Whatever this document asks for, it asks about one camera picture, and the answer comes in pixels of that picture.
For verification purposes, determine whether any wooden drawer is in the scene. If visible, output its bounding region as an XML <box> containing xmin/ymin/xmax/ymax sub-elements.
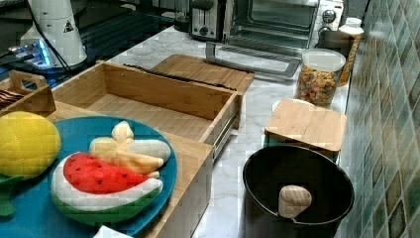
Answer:
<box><xmin>52</xmin><ymin>62</ymin><xmax>239</xmax><ymax>145</ymax></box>

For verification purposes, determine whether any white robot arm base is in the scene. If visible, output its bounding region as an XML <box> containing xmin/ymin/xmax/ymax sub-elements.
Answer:
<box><xmin>8</xmin><ymin>0</ymin><xmax>87</xmax><ymax>70</ymax></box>

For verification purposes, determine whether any bamboo cutting board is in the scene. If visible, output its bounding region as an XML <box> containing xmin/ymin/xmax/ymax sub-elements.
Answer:
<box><xmin>153</xmin><ymin>55</ymin><xmax>255</xmax><ymax>94</ymax></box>

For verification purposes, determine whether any black utensil holder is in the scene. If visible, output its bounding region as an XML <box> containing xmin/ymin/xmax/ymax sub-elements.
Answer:
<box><xmin>243</xmin><ymin>145</ymin><xmax>354</xmax><ymax>238</ymax></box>

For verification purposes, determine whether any plush banana toy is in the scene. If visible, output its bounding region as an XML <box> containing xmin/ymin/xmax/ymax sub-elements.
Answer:
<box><xmin>89</xmin><ymin>121</ymin><xmax>171</xmax><ymax>179</ymax></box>

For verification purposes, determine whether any teal canister with wooden lid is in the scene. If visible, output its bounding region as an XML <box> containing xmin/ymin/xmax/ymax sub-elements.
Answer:
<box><xmin>264</xmin><ymin>98</ymin><xmax>347</xmax><ymax>163</ymax></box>

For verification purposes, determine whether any black silver toaster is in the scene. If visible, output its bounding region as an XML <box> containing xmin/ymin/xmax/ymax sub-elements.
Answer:
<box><xmin>189</xmin><ymin>0</ymin><xmax>226</xmax><ymax>42</ymax></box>

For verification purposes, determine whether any clear cereal jar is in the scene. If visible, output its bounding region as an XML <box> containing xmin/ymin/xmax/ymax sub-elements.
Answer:
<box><xmin>295</xmin><ymin>49</ymin><xmax>346</xmax><ymax>107</ymax></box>

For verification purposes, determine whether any plush watermelon slice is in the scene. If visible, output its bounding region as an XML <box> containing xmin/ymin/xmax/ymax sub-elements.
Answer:
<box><xmin>51</xmin><ymin>153</ymin><xmax>163</xmax><ymax>225</ymax></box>

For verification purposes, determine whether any white lidded spice jar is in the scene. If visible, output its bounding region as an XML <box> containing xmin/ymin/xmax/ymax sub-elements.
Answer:
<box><xmin>337</xmin><ymin>17</ymin><xmax>365</xmax><ymax>87</ymax></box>

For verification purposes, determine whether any small wooden caddy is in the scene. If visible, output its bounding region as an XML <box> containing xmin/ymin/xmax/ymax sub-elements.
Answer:
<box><xmin>1</xmin><ymin>70</ymin><xmax>55</xmax><ymax>117</ymax></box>

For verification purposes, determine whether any yellow plush lemon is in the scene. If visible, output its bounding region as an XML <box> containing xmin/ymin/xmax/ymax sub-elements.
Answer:
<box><xmin>0</xmin><ymin>111</ymin><xmax>61</xmax><ymax>180</ymax></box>

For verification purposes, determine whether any teal plate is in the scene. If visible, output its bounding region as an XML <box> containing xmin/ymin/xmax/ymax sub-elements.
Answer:
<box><xmin>0</xmin><ymin>116</ymin><xmax>177</xmax><ymax>238</ymax></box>

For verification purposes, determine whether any wooden utensil handle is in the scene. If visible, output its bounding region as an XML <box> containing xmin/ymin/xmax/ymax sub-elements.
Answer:
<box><xmin>278</xmin><ymin>185</ymin><xmax>312</xmax><ymax>219</ymax></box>

